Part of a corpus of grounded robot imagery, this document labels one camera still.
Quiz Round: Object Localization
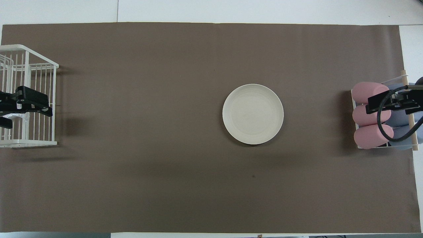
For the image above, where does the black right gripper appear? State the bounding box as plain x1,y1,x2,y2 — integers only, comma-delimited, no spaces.
367,85,423,115

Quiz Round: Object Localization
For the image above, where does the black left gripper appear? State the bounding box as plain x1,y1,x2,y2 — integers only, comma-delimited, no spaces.
0,86,53,129

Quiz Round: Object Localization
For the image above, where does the silver mesh sponge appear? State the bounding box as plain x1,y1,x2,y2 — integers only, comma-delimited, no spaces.
6,112,31,121

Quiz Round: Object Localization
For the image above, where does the cream round plate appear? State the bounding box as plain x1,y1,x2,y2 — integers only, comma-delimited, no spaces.
222,84,284,145

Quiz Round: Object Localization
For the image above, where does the pink cup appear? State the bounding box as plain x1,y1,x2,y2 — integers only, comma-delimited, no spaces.
351,82,390,103
354,124,395,149
352,104,392,127

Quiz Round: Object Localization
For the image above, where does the rack of pink blue cups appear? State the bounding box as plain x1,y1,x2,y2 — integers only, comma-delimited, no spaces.
350,69,420,152

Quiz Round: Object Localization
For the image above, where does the brown table mat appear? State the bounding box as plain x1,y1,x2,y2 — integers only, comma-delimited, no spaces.
0,22,422,233

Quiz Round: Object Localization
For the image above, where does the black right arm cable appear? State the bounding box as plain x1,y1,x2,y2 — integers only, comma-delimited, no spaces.
377,89,423,142

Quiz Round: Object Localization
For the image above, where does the white wire dish rack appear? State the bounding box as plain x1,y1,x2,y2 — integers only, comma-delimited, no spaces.
0,44,59,148

